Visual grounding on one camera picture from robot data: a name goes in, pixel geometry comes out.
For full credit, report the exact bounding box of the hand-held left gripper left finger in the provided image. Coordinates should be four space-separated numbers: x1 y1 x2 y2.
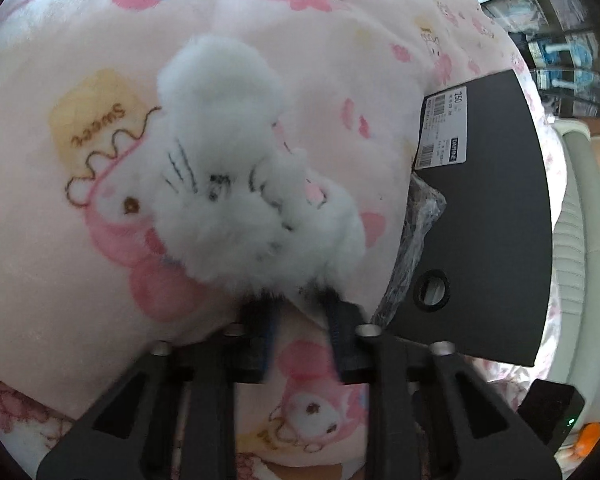
37 300 283 480

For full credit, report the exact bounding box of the black cardboard box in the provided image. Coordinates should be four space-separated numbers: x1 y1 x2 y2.
372 70 553 368

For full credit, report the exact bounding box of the white fluffy plush toy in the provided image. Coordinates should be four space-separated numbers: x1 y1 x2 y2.
152 32 370 307

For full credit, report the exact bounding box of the crinkled clear plastic bag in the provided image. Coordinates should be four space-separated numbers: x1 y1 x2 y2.
372 172 448 328

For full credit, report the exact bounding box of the dark glass display cabinet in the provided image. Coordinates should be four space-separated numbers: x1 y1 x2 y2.
480 0 600 122

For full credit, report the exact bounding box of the pink cartoon printed blanket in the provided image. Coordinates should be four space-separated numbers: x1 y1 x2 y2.
0 0 570 480

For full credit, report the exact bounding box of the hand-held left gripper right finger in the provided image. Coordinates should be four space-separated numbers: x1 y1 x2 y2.
325 292 563 480

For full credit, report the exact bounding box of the white ribbed upholstered furniture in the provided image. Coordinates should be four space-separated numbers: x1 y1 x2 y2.
545 120 600 428

